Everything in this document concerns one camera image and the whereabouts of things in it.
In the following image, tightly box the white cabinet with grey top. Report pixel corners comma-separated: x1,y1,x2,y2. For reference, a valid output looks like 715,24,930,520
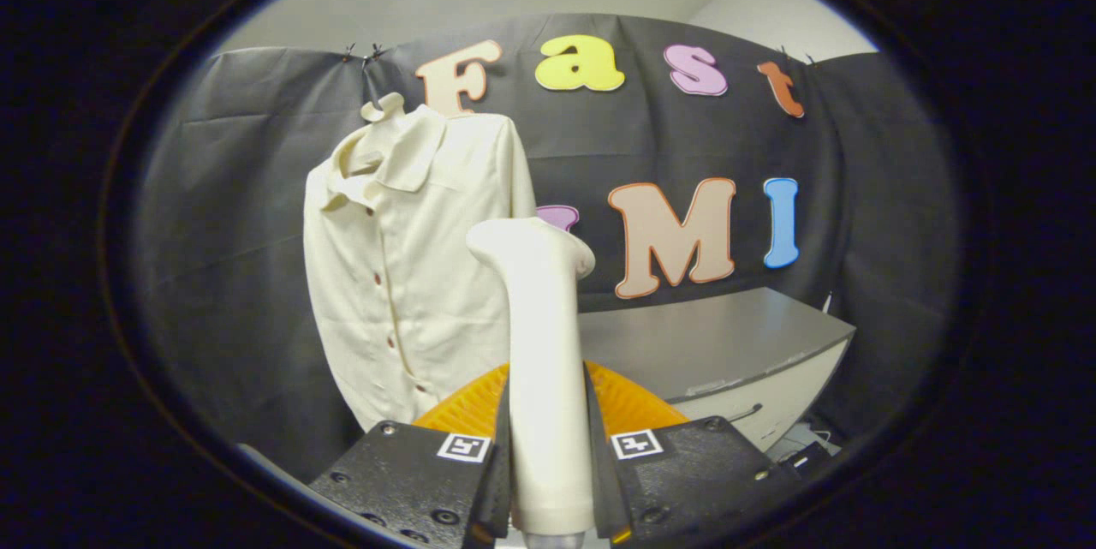
578,287,857,452

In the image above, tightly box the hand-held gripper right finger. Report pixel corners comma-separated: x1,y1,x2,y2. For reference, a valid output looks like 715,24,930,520
584,361,802,549

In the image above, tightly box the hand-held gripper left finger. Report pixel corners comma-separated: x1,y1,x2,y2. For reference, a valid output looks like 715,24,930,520
308,362,513,549

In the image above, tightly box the white garment steamer head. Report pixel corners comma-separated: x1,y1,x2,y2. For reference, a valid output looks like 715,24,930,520
466,217,597,549

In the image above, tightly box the black box device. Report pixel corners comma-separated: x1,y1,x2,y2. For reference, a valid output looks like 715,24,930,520
771,439,837,475

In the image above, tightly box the cream button shirt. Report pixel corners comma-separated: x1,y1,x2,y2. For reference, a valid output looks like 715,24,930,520
303,108,539,433

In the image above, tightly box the black backdrop cloth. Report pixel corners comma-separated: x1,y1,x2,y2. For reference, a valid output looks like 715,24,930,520
133,14,960,481

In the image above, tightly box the white plastic hanger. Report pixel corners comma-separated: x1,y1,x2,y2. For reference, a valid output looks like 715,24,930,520
360,92,408,124

